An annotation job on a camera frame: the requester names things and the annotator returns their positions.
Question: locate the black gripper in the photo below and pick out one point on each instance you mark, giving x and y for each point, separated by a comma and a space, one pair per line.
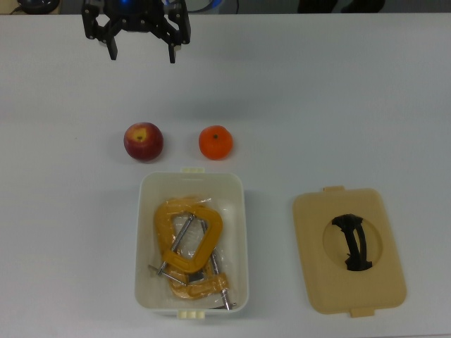
135, 15

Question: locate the red apple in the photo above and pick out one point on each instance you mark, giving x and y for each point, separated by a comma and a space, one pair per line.
143, 142

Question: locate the orange fruit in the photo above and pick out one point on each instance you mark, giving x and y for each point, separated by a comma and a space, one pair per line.
215, 142

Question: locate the white plastic container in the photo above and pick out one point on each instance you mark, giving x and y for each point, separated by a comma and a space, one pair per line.
148, 246

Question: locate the beige container lid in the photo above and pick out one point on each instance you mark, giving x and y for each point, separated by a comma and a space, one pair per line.
317, 253

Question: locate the dark round background object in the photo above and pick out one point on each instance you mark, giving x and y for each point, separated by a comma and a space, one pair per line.
38, 5

